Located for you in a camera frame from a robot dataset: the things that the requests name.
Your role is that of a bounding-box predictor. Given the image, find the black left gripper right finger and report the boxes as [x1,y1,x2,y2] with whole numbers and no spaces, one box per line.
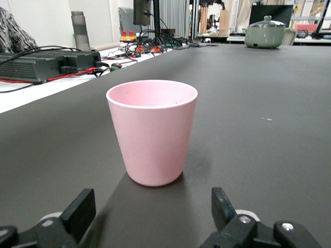
[199,187,321,248]

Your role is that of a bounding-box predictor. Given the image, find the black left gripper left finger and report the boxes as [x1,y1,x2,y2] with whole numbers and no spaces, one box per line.
[0,188,97,248]

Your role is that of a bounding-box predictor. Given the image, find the pink plastic cup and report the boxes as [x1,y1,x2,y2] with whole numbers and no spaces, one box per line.
[106,79,199,187]

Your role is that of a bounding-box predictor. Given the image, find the dark grey table mat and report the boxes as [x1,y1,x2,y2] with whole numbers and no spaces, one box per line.
[0,42,331,248]

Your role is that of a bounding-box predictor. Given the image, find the black power supply box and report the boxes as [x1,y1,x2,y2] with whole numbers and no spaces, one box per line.
[0,50,102,83]

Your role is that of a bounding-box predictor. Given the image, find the sage green cooking pot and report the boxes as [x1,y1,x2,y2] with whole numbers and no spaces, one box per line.
[242,15,298,49]

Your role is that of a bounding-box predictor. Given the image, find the yellow box with red buttons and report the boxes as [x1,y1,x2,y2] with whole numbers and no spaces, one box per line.
[119,30,138,43]

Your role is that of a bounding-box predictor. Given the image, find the grey cylindrical roll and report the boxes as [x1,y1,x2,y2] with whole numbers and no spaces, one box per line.
[71,10,92,52]

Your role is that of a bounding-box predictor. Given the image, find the brown cardboard box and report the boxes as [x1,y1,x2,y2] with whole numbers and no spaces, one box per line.
[218,9,231,37]

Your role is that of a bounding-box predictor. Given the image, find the person in patterned clothing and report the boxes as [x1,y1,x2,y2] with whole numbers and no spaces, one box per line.
[0,6,39,54]

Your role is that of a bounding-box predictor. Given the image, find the glass pot lid steel rim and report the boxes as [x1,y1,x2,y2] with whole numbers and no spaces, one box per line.
[248,15,287,28]

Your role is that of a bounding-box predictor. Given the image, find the black monitor screen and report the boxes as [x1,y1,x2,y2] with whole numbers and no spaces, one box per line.
[248,4,295,28]

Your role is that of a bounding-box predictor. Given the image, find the grey ribbed metal panel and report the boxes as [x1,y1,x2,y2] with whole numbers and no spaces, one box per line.
[160,0,191,38]

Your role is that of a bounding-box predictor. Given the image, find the black monitor stand pole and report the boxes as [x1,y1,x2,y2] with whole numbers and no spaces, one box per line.
[152,0,162,34]

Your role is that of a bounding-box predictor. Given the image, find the red power cable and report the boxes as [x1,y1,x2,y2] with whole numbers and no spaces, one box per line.
[0,67,104,84]

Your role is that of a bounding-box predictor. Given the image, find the tangled black cables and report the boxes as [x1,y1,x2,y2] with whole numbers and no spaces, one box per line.
[121,28,200,59]

